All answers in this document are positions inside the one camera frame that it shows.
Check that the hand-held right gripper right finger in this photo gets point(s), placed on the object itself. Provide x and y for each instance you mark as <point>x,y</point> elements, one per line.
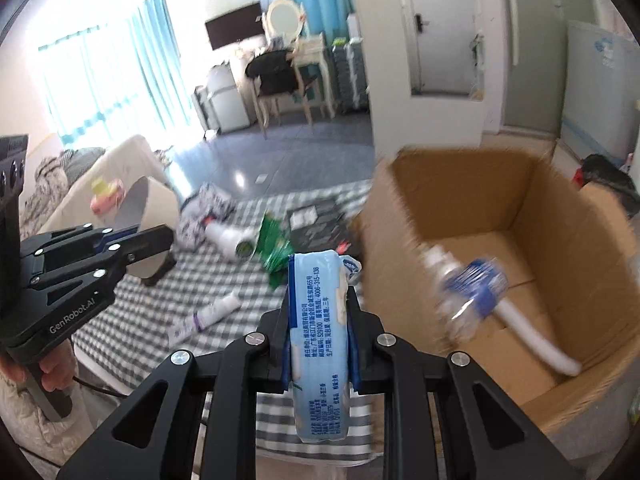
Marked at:
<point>354,360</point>

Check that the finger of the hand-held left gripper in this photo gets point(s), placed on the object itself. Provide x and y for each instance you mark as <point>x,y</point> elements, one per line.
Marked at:
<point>75,240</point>
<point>135,247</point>

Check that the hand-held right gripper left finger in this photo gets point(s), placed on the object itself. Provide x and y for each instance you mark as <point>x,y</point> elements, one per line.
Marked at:
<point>285,370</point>

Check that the beige tape roll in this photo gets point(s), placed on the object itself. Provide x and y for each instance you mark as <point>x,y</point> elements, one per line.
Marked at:
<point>157,205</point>

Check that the blue tissue packet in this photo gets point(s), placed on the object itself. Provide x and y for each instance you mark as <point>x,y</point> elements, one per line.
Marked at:
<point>320,320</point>

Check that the clear bottle with blue label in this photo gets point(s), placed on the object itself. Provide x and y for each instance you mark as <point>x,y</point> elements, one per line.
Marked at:
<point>467,285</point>

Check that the cardboard box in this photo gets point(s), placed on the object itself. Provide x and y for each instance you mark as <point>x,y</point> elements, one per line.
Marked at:
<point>540,260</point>

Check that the person's left forearm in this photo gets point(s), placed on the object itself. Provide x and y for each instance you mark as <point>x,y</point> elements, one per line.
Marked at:
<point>30,425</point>

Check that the person's left hand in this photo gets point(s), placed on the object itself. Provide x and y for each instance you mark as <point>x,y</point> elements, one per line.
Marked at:
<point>57,372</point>

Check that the pink and yellow toy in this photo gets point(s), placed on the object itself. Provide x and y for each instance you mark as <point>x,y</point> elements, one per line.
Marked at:
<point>105,197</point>

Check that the grey knitted blanket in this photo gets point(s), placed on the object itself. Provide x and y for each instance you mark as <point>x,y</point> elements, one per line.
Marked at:
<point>55,175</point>

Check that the black and white patterned bag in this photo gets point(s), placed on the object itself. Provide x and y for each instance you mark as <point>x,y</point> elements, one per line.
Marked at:
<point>200,215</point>

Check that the beige sofa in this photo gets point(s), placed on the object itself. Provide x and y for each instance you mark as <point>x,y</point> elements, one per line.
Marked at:
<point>115,160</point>

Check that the white plastic bottle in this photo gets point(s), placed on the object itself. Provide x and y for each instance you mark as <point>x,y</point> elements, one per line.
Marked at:
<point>227,240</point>

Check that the white plastic wrapper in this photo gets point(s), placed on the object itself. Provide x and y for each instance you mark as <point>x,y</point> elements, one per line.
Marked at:
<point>352,266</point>

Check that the white toothpaste tube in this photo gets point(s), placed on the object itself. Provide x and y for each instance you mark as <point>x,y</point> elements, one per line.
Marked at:
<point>210,314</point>

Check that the grey checkered blanket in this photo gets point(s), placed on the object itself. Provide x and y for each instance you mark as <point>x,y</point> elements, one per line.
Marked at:
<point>225,280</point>

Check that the green snack bag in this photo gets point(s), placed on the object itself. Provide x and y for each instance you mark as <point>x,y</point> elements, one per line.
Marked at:
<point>274,247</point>

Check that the dark patterned packet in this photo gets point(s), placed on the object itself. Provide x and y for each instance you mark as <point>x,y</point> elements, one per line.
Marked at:
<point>320,227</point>

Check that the small white fridge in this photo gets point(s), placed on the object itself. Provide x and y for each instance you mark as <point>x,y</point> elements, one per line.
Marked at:
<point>227,97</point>

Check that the chair with dark clothes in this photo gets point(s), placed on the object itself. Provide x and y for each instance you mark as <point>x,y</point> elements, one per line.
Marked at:
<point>272,77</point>

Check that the black television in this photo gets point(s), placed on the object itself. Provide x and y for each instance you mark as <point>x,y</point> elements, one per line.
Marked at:
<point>232,25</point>

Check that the cream dressing table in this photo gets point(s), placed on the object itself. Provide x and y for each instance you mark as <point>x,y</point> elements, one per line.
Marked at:
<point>312,67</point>

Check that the oval white mirror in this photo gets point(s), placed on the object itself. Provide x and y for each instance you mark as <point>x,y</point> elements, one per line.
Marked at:
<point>283,17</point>

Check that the grey drawer cabinet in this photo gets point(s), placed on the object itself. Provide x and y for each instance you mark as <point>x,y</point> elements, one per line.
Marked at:
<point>350,75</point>

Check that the black bag with red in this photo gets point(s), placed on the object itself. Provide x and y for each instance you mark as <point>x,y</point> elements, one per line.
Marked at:
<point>605,172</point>

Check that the white door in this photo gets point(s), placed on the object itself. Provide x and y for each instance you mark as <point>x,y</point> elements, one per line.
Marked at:
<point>442,25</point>

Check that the white and blue appliance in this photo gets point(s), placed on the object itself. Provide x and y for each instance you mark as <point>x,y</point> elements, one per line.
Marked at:
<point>600,90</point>

